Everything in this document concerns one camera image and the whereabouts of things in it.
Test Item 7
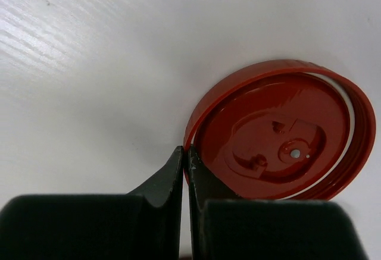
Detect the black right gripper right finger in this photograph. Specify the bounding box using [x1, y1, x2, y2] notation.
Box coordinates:
[185, 146, 238, 259]

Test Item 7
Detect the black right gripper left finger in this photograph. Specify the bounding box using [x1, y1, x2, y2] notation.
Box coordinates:
[127, 146, 183, 259]

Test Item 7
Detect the red round lid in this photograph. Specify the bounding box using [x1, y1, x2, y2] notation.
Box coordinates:
[183, 59, 376, 199]

